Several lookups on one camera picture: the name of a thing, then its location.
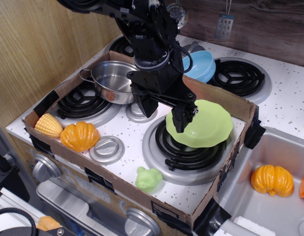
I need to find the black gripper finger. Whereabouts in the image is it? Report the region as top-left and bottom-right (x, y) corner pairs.
(132, 88), (158, 118)
(172, 101), (198, 133)

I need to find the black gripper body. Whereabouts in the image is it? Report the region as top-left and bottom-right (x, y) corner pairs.
(127, 47), (196, 106)

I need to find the green toy broccoli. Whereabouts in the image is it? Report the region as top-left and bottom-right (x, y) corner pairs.
(135, 167), (163, 193)

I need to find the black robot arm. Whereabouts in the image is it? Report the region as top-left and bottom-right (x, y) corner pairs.
(59, 0), (197, 133)

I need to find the steel pot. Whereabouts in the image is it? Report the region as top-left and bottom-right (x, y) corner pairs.
(79, 60), (138, 105)

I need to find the grey stove knob middle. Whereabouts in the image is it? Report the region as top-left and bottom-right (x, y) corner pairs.
(126, 103), (158, 123)

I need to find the grey stove knob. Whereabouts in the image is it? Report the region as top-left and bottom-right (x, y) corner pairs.
(126, 103), (158, 123)
(89, 136), (125, 165)
(180, 41), (205, 55)

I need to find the green plastic plate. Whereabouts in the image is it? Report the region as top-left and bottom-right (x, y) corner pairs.
(166, 99), (233, 148)

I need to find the grey stove knob back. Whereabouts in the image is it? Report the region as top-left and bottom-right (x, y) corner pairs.
(180, 41), (205, 55)

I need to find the blue plastic bowl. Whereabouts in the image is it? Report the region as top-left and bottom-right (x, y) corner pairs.
(184, 51), (216, 83)

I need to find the back left black burner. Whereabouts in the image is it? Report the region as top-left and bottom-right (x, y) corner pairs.
(109, 36), (134, 57)

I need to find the front right black burner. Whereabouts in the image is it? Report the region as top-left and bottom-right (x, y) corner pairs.
(155, 120), (227, 171)

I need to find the grey stove knob front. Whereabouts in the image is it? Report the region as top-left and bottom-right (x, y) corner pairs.
(89, 136), (125, 165)

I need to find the hanging metal strainer ladle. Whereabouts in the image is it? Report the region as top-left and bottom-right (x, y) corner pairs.
(166, 0), (189, 29)

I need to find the back right black burner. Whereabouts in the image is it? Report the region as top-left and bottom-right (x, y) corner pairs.
(208, 59), (265, 96)

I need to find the orange toy pumpkin half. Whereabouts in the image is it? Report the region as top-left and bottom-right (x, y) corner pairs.
(60, 121), (101, 152)

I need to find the hanging metal grater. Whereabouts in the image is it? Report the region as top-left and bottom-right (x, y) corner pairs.
(214, 0), (234, 41)

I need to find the yellow toy corn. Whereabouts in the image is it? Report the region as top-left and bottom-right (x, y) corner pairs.
(34, 113), (63, 138)

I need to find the orange toy pumpkin in sink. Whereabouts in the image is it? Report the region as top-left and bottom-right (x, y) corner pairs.
(250, 165), (294, 197)

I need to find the silver oven knob right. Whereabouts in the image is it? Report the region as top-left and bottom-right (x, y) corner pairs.
(124, 207), (161, 236)

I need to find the silver oven knob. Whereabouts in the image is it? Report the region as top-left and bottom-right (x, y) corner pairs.
(124, 207), (161, 236)
(32, 154), (62, 182)

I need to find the cardboard fence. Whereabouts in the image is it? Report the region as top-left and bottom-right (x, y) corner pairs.
(21, 50), (266, 234)

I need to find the silver oven knob left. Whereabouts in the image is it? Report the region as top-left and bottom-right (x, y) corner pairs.
(32, 154), (62, 182)

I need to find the silver sink basin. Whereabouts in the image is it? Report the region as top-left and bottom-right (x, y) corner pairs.
(218, 127), (304, 236)

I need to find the orange toy bottom left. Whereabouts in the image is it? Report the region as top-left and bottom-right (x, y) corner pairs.
(36, 216), (61, 231)

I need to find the silver oven door handle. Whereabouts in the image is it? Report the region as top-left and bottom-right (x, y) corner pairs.
(36, 180), (126, 236)

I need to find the black cable bottom left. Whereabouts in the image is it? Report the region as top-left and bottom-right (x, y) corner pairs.
(0, 207), (37, 236)

